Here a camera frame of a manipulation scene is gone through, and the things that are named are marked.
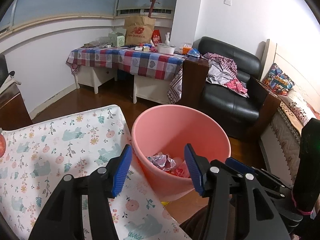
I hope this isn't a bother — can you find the floral tablecloth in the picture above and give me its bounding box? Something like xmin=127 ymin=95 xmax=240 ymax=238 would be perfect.
xmin=1 ymin=105 xmax=188 ymax=239

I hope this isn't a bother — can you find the black leather chair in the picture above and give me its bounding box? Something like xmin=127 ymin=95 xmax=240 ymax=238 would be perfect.
xmin=0 ymin=54 xmax=15 ymax=94

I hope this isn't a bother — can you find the brown wooden nightstand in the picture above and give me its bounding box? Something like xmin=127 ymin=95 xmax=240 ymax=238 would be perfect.
xmin=0 ymin=83 xmax=33 ymax=131

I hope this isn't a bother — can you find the pink plastic trash bin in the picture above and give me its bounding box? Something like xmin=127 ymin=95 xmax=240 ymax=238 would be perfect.
xmin=131 ymin=105 xmax=231 ymax=202

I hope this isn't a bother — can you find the white wall socket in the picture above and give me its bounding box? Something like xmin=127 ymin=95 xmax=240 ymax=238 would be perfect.
xmin=223 ymin=0 xmax=232 ymax=6

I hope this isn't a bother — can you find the bed with patterned cover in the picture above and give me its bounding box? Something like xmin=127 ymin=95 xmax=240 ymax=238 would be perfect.
xmin=260 ymin=39 xmax=319 ymax=185

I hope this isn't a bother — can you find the white round bowl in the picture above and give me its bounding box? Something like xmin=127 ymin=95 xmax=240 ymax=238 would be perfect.
xmin=157 ymin=43 xmax=176 ymax=55

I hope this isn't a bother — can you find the white bottle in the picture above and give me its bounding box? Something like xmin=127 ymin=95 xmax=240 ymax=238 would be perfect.
xmin=165 ymin=33 xmax=170 ymax=46

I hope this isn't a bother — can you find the light green box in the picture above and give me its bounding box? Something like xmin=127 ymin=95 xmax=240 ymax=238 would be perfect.
xmin=108 ymin=28 xmax=126 ymax=47

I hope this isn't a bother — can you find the red apple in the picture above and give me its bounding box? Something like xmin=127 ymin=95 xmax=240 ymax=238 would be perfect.
xmin=0 ymin=134 xmax=6 ymax=157

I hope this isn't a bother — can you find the plaid checkered tablecloth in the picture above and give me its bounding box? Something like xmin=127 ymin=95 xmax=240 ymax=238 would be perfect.
xmin=66 ymin=47 xmax=187 ymax=103

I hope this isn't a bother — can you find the black leather sofa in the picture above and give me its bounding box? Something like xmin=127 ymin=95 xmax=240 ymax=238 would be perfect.
xmin=198 ymin=36 xmax=261 ymax=138

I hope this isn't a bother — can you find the pile of clothes on sofa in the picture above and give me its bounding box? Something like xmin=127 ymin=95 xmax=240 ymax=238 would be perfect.
xmin=203 ymin=53 xmax=249 ymax=98

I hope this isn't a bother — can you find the colourful wrapper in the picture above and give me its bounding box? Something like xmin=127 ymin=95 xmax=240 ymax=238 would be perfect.
xmin=147 ymin=152 xmax=177 ymax=172

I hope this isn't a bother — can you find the brown paper shopping bag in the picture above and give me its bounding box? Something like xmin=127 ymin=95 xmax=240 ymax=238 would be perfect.
xmin=124 ymin=16 xmax=156 ymax=46

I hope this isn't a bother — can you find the dark wooden side cabinet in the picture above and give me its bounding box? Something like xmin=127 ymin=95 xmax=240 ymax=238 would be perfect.
xmin=178 ymin=56 xmax=209 ymax=109

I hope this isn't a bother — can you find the comic print pillow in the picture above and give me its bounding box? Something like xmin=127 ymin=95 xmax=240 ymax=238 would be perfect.
xmin=262 ymin=63 xmax=295 ymax=96

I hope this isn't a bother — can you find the blue plastic bag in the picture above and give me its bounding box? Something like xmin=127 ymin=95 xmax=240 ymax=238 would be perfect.
xmin=187 ymin=48 xmax=201 ymax=58

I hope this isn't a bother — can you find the orange tissue box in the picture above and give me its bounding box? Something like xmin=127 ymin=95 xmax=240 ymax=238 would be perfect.
xmin=179 ymin=43 xmax=192 ymax=55

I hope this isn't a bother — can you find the white cabinet under table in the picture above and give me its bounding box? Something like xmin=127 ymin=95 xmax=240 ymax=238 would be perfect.
xmin=74 ymin=66 xmax=117 ymax=94

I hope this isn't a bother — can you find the red packet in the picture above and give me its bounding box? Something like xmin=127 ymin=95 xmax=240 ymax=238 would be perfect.
xmin=151 ymin=29 xmax=162 ymax=46

